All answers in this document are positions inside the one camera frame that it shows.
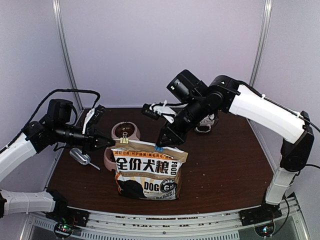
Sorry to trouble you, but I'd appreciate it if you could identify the dog food kibble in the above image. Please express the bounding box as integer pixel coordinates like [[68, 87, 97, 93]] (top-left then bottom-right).
[[118, 127, 135, 138]]

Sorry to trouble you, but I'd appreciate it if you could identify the blue binder clip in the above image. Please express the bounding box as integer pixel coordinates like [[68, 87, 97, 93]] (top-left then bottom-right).
[[154, 145, 164, 152]]

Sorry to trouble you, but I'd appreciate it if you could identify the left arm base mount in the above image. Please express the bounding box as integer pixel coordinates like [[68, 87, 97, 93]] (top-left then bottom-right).
[[45, 190, 90, 239]]

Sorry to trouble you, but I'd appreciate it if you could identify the left aluminium frame post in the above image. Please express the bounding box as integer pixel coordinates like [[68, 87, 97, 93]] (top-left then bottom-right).
[[51, 0, 85, 111]]

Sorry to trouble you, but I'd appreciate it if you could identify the steel bowl insert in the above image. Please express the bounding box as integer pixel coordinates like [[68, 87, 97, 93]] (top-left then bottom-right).
[[114, 122, 136, 138]]

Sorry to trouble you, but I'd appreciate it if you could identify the metal scoop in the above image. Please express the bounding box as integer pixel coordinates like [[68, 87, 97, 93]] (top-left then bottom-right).
[[69, 147, 100, 170]]

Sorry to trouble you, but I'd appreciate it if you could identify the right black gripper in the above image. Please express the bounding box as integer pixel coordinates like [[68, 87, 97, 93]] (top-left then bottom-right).
[[157, 95, 210, 146]]

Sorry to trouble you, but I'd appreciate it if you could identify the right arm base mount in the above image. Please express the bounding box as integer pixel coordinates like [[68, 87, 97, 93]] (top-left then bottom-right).
[[239, 200, 282, 239]]

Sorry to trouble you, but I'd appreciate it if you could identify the left black braided cable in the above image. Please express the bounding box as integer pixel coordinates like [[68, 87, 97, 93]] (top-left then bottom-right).
[[0, 88, 101, 151]]

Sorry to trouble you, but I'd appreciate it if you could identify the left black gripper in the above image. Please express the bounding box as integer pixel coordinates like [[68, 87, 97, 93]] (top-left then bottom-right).
[[53, 122, 115, 155]]

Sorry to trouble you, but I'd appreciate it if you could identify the pink double pet bowl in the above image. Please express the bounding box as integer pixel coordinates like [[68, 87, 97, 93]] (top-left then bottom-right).
[[103, 121, 141, 171]]

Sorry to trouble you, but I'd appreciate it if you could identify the dog food bag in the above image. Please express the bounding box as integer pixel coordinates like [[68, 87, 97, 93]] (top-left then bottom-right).
[[111, 140, 188, 201]]

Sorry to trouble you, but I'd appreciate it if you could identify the front aluminium rail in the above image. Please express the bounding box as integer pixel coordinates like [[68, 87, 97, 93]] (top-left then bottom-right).
[[18, 197, 310, 240]]

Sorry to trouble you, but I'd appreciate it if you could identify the yellow binder clip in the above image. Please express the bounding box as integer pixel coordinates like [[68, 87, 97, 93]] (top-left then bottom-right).
[[120, 132, 129, 144]]

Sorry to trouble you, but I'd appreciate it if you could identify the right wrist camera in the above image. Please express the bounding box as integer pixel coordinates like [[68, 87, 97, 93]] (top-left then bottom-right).
[[141, 100, 177, 124]]

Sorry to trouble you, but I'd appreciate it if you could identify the patterned ceramic mug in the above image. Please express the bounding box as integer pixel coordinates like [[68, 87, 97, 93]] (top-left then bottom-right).
[[194, 114, 219, 134]]

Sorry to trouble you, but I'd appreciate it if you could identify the aluminium frame post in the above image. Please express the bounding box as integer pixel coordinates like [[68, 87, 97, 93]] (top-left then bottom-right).
[[249, 0, 273, 87], [51, 0, 85, 111]]

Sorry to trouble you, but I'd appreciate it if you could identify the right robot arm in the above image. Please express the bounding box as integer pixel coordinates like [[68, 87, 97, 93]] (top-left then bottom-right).
[[149, 69, 315, 221]]

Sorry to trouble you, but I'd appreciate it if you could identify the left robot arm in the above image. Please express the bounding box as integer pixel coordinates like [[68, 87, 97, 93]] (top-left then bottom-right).
[[0, 99, 116, 222]]

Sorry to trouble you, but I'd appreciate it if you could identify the right aluminium frame post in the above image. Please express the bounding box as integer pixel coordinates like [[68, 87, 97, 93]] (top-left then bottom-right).
[[249, 0, 273, 87]]

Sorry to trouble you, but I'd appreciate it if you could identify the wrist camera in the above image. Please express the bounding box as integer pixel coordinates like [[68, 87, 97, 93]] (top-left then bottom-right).
[[82, 104, 106, 134], [141, 100, 177, 124]]

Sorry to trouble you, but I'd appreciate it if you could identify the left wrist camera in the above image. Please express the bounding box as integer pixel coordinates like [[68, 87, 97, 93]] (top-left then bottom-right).
[[82, 104, 106, 134]]

